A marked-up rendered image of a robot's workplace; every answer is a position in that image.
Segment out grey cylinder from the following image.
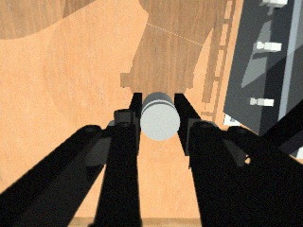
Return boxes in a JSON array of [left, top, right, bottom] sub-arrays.
[[140, 92, 180, 141]]

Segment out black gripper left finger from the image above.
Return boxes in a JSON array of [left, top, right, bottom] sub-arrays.
[[0, 93, 143, 227]]

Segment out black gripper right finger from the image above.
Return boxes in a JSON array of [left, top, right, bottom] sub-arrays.
[[174, 93, 303, 227]]

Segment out black long thin rod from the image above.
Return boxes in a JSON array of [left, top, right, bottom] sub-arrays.
[[261, 99, 303, 155]]

